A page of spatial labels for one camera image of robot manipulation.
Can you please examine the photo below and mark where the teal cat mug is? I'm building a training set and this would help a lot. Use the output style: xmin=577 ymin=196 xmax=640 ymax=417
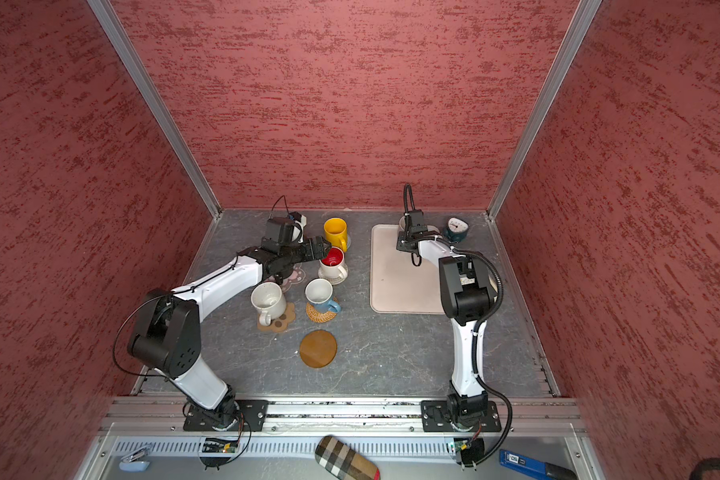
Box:
xmin=444 ymin=217 xmax=470 ymax=243

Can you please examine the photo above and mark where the small stapler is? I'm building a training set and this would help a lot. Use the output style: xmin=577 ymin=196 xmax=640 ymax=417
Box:
xmin=118 ymin=446 xmax=151 ymax=473

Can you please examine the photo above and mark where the multicolour woven round coaster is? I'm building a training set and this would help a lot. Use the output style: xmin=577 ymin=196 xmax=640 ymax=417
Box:
xmin=318 ymin=263 xmax=348 ymax=285

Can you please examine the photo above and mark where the pink flower coaster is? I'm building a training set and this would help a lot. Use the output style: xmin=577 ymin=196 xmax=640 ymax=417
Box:
xmin=281 ymin=263 xmax=306 ymax=292

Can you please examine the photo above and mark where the white blue mug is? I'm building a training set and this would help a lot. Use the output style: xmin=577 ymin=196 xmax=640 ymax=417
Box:
xmin=305 ymin=278 xmax=342 ymax=314

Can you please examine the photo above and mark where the cork paw print coaster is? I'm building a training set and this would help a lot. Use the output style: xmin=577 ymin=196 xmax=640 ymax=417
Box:
xmin=256 ymin=302 xmax=296 ymax=333

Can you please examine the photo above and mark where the red interior mug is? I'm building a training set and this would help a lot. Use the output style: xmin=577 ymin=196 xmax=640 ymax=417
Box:
xmin=320 ymin=247 xmax=347 ymax=266

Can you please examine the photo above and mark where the yellow mug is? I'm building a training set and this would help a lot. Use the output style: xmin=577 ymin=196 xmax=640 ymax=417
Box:
xmin=324 ymin=217 xmax=350 ymax=252

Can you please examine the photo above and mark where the beige tray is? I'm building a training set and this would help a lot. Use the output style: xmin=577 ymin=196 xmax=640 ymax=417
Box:
xmin=370 ymin=224 xmax=444 ymax=315

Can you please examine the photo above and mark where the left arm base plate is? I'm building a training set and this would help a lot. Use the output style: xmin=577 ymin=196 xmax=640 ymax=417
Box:
xmin=183 ymin=399 xmax=270 ymax=433

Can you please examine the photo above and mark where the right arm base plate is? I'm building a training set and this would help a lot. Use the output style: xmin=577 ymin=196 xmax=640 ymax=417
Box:
xmin=420 ymin=400 xmax=502 ymax=433

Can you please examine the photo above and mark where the plaid case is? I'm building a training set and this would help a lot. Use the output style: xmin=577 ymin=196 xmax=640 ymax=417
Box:
xmin=315 ymin=435 xmax=381 ymax=480

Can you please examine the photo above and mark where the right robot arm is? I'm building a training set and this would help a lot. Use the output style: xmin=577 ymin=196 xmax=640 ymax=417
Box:
xmin=397 ymin=209 xmax=504 ymax=430

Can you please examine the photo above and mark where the rattan round coaster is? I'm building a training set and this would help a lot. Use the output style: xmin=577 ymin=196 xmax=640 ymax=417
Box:
xmin=306 ymin=301 xmax=341 ymax=323

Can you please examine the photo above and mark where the blue tool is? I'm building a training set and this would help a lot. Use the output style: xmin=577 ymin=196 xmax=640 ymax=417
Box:
xmin=499 ymin=449 xmax=578 ymax=480

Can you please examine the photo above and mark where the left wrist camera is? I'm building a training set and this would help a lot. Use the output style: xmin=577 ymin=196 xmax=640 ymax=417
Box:
xmin=264 ymin=212 xmax=308 ymax=245

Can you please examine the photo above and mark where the brown wooden round coaster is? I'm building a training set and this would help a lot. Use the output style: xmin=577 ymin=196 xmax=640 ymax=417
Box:
xmin=299 ymin=330 xmax=338 ymax=369

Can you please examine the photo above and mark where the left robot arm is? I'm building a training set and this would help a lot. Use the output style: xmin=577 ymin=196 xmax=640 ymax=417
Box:
xmin=127 ymin=236 xmax=332 ymax=431

